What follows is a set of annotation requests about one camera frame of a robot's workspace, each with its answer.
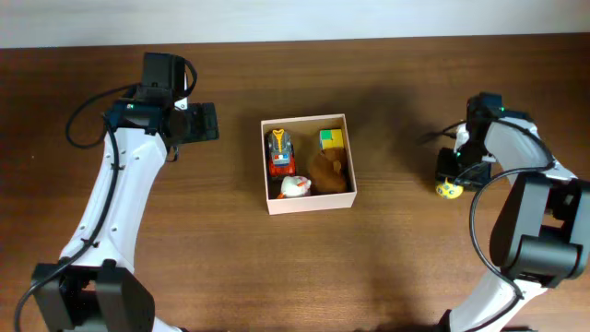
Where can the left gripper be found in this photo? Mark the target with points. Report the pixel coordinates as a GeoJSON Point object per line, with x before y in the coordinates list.
{"type": "Point", "coordinates": [209, 128]}

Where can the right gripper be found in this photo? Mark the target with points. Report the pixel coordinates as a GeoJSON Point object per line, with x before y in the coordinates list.
{"type": "Point", "coordinates": [443, 171]}

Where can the yellow letter ball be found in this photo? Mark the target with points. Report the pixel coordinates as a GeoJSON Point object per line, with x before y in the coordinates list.
{"type": "Point", "coordinates": [448, 190]}

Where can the red toy fire truck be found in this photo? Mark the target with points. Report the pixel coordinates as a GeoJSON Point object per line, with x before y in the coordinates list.
{"type": "Point", "coordinates": [280, 154]}

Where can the pink duck figurine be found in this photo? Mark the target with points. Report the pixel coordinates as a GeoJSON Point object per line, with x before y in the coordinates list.
{"type": "Point", "coordinates": [295, 186]}

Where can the brown plush toy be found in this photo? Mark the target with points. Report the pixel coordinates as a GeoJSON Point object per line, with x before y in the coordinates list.
{"type": "Point", "coordinates": [328, 171]}

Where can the multicoloured puzzle cube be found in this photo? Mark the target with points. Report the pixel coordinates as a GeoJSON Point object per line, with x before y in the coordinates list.
{"type": "Point", "coordinates": [331, 138]}

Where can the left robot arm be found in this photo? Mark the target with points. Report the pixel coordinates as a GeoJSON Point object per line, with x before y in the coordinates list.
{"type": "Point", "coordinates": [92, 287]}

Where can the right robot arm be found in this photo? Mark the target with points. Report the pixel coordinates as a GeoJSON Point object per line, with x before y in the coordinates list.
{"type": "Point", "coordinates": [541, 236]}

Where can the white cardboard box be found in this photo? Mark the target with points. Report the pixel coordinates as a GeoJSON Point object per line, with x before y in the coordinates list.
{"type": "Point", "coordinates": [304, 134]}

